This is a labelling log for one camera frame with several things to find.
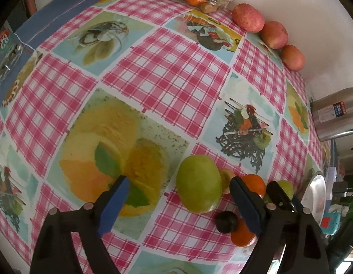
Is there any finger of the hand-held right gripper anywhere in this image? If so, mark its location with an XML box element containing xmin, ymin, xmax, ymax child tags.
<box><xmin>266</xmin><ymin>180</ymin><xmax>305</xmax><ymax>210</ymax></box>

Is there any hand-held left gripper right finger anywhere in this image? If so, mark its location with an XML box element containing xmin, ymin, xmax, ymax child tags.
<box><xmin>230</xmin><ymin>176</ymin><xmax>331</xmax><ymax>274</ymax></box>

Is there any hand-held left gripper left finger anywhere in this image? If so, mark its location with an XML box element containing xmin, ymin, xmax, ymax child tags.
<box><xmin>30</xmin><ymin>175</ymin><xmax>130</xmax><ymax>274</ymax></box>

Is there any small green fruit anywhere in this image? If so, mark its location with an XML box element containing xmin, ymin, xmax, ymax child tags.
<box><xmin>263</xmin><ymin>180</ymin><xmax>294</xmax><ymax>204</ymax></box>
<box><xmin>218</xmin><ymin>168</ymin><xmax>237</xmax><ymax>195</ymax></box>

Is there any orange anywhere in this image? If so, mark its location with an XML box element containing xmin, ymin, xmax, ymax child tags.
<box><xmin>231</xmin><ymin>218</ymin><xmax>257</xmax><ymax>247</ymax></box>
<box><xmin>240</xmin><ymin>174</ymin><xmax>267</xmax><ymax>199</ymax></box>

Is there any dark plum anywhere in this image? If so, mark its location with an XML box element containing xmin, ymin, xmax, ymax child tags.
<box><xmin>216</xmin><ymin>211</ymin><xmax>239</xmax><ymax>234</ymax></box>

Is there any large green fruit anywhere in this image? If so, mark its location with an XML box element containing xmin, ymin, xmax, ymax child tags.
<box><xmin>176</xmin><ymin>155</ymin><xmax>223</xmax><ymax>214</ymax></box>

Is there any white power strip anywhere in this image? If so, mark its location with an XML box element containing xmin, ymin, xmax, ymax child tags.
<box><xmin>326</xmin><ymin>167</ymin><xmax>338</xmax><ymax>200</ymax></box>

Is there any teal box with red label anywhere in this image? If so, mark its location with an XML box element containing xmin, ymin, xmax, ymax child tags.
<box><xmin>320</xmin><ymin>205</ymin><xmax>344</xmax><ymax>236</ymax></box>

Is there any black power adapter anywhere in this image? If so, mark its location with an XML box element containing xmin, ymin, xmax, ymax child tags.
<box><xmin>335</xmin><ymin>180</ymin><xmax>349</xmax><ymax>194</ymax></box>

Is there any stainless steel kettle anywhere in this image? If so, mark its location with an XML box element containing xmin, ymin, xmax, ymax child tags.
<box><xmin>309</xmin><ymin>87</ymin><xmax>353</xmax><ymax>142</ymax></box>

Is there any red apple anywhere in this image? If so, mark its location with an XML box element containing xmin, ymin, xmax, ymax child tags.
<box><xmin>232</xmin><ymin>3</ymin><xmax>265</xmax><ymax>33</ymax></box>
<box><xmin>280</xmin><ymin>45</ymin><xmax>306</xmax><ymax>72</ymax></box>
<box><xmin>260</xmin><ymin>21</ymin><xmax>289</xmax><ymax>50</ymax></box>

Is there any pink checkered printed tablecloth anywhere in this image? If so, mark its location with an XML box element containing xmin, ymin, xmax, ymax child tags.
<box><xmin>0</xmin><ymin>0</ymin><xmax>334</xmax><ymax>274</ymax></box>

